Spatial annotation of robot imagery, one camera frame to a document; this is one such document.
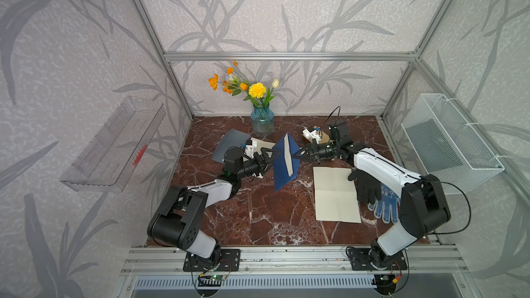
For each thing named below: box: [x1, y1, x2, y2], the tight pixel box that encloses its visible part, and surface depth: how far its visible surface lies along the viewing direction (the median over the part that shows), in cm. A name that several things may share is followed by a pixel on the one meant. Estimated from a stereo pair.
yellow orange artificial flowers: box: [207, 60, 281, 107], surface depth 98 cm
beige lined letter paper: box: [283, 133, 294, 177], surface depth 79 cm
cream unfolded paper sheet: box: [312, 166, 362, 224], surface depth 93 cm
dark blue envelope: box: [272, 133, 301, 192], surface depth 80 cm
